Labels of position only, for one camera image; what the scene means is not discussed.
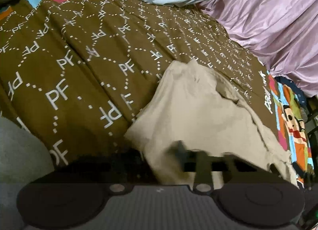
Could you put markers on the beige hooded sweatshirt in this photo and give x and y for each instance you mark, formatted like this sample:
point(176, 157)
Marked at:
point(199, 107)

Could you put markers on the brown patterned bedspread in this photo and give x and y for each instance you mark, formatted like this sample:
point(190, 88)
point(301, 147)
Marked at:
point(77, 73)

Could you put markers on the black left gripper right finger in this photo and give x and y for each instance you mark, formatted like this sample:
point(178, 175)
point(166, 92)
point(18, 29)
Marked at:
point(246, 193)

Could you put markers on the pink satin curtain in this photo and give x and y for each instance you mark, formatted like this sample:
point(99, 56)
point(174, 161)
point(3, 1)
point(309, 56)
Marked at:
point(281, 33)

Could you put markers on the grey trouser leg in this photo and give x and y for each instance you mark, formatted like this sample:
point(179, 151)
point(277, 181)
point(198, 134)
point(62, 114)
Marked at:
point(24, 158)

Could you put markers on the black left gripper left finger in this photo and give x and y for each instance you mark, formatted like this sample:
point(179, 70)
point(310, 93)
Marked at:
point(73, 194)

